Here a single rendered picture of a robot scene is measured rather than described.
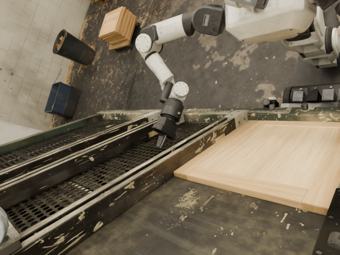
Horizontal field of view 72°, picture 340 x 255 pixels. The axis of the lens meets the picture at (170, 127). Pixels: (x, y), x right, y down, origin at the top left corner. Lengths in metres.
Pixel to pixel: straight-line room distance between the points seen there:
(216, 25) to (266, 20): 0.19
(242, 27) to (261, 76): 1.48
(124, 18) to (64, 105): 2.03
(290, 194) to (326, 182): 0.10
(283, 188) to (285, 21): 0.51
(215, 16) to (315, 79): 1.20
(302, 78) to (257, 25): 1.20
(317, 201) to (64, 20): 6.15
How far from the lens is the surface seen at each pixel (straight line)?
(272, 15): 0.86
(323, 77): 2.00
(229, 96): 2.42
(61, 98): 4.94
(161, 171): 0.74
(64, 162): 1.02
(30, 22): 6.10
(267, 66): 2.39
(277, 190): 0.63
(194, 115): 1.38
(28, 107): 5.84
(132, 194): 0.69
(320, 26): 1.25
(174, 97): 1.02
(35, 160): 1.18
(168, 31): 1.04
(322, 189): 0.65
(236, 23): 0.91
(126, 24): 4.05
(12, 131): 4.37
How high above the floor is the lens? 1.94
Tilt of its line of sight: 45 degrees down
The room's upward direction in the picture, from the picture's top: 68 degrees counter-clockwise
